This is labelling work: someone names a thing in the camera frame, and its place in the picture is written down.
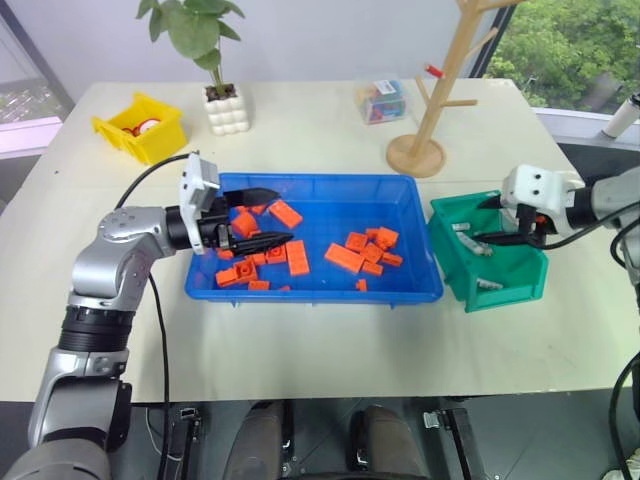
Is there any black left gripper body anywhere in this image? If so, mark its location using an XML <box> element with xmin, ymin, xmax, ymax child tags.
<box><xmin>197</xmin><ymin>189</ymin><xmax>246</xmax><ymax>251</ymax></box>

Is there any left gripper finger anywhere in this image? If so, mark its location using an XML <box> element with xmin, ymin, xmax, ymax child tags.
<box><xmin>229</xmin><ymin>232</ymin><xmax>295</xmax><ymax>259</ymax></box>
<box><xmin>234</xmin><ymin>187</ymin><xmax>281</xmax><ymax>206</ymax></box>

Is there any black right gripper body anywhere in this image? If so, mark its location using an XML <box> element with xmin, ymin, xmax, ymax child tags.
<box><xmin>514</xmin><ymin>203</ymin><xmax>546</xmax><ymax>246</ymax></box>

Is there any green plastic bin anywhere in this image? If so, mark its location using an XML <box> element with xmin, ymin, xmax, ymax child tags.
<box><xmin>427</xmin><ymin>189</ymin><xmax>550</xmax><ymax>314</ymax></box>

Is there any yellow plastic bin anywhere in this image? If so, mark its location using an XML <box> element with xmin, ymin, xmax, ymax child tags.
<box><xmin>90</xmin><ymin>92</ymin><xmax>189</xmax><ymax>166</ymax></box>

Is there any clear plastic box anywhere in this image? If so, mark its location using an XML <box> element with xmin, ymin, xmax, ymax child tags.
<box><xmin>353</xmin><ymin>78</ymin><xmax>409</xmax><ymax>126</ymax></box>

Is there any orange plastic part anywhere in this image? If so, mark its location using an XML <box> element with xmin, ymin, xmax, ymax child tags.
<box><xmin>230</xmin><ymin>209</ymin><xmax>261</xmax><ymax>237</ymax></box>

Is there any orange two-by-four stud brick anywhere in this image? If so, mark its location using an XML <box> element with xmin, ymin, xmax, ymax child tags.
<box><xmin>284</xmin><ymin>239</ymin><xmax>312</xmax><ymax>277</ymax></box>
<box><xmin>268</xmin><ymin>198</ymin><xmax>305</xmax><ymax>230</ymax></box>
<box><xmin>323</xmin><ymin>243</ymin><xmax>365</xmax><ymax>275</ymax></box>

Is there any blue plastic tray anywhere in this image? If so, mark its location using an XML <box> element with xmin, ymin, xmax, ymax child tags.
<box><xmin>184</xmin><ymin>172</ymin><xmax>445</xmax><ymax>306</ymax></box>

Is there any white bubble plant pot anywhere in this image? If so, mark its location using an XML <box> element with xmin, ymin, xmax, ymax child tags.
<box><xmin>202</xmin><ymin>83</ymin><xmax>253</xmax><ymax>136</ymax></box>

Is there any wooden tree stand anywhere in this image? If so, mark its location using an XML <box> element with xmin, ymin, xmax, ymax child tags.
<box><xmin>386</xmin><ymin>0</ymin><xmax>526</xmax><ymax>179</ymax></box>

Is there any red white round object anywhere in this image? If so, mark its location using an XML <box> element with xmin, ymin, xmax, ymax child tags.
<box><xmin>122</xmin><ymin>118</ymin><xmax>161</xmax><ymax>137</ymax></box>

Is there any white cylindrical roll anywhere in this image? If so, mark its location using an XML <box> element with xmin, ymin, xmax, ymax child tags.
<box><xmin>601</xmin><ymin>92</ymin><xmax>640</xmax><ymax>140</ymax></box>

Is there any green potted plant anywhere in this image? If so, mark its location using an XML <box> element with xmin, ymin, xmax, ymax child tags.
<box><xmin>135</xmin><ymin>0</ymin><xmax>246</xmax><ymax>99</ymax></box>

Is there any dark rounded shape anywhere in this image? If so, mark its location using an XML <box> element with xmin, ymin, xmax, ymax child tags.
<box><xmin>348</xmin><ymin>404</ymin><xmax>431</xmax><ymax>480</ymax></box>
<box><xmin>222</xmin><ymin>399</ymin><xmax>296</xmax><ymax>480</ymax></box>

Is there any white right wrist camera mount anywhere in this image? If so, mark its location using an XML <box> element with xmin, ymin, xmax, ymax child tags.
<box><xmin>501</xmin><ymin>163</ymin><xmax>584</xmax><ymax>236</ymax></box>

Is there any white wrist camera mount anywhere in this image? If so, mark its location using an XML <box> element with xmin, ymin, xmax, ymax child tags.
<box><xmin>501</xmin><ymin>163</ymin><xmax>584</xmax><ymax>236</ymax></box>
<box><xmin>178</xmin><ymin>152</ymin><xmax>221</xmax><ymax>256</ymax></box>

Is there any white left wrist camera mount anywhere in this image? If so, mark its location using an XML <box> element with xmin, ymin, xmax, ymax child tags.
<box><xmin>178</xmin><ymin>152</ymin><xmax>221</xmax><ymax>256</ymax></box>

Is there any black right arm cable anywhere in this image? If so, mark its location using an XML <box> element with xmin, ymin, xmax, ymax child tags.
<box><xmin>537</xmin><ymin>207</ymin><xmax>640</xmax><ymax>480</ymax></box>

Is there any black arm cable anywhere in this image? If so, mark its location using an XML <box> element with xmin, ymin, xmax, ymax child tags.
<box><xmin>537</xmin><ymin>207</ymin><xmax>640</xmax><ymax>480</ymax></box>
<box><xmin>113</xmin><ymin>153</ymin><xmax>194</xmax><ymax>480</ymax></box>

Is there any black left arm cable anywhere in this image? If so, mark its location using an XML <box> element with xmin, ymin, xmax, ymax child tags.
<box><xmin>113</xmin><ymin>153</ymin><xmax>194</xmax><ymax>480</ymax></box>

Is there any dark window frame post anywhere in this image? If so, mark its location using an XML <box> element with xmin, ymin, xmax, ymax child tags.
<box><xmin>0</xmin><ymin>0</ymin><xmax>79</xmax><ymax>119</ymax></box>
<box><xmin>477</xmin><ymin>4</ymin><xmax>506</xmax><ymax>79</ymax></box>

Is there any black metal bracket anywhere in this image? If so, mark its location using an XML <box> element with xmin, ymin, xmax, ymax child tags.
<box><xmin>422</xmin><ymin>407</ymin><xmax>474</xmax><ymax>480</ymax></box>
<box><xmin>157</xmin><ymin>407</ymin><xmax>204</xmax><ymax>480</ymax></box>

